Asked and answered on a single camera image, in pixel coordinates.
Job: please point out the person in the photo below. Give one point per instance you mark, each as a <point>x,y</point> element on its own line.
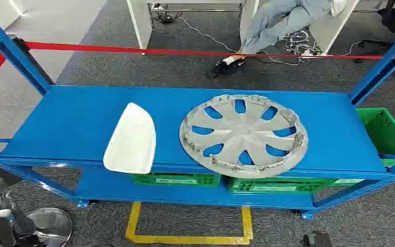
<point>272,24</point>

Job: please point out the blue metal shelf rack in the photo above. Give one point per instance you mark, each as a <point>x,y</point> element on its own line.
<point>81,119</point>

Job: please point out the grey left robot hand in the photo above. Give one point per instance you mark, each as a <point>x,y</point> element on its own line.
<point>5,197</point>

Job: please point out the shiny round metal base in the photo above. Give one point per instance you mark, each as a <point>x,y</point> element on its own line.
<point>52,225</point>

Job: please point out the white plastic shell cover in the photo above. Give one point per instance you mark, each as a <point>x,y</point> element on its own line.
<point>132,139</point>

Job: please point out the green plastic crate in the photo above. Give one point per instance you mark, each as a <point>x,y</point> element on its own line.
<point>385,133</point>
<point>177,179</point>
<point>272,186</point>

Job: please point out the black barrier post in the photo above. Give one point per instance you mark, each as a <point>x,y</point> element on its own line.
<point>34,63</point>

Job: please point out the white power strip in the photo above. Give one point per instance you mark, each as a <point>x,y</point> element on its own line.
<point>311,54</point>

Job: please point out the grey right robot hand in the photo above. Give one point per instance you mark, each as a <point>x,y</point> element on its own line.
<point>316,240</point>

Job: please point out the white desk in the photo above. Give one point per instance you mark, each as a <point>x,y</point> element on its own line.
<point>139,20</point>

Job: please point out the grey plastic wheel hubcap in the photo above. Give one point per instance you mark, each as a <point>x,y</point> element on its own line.
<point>241,133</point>

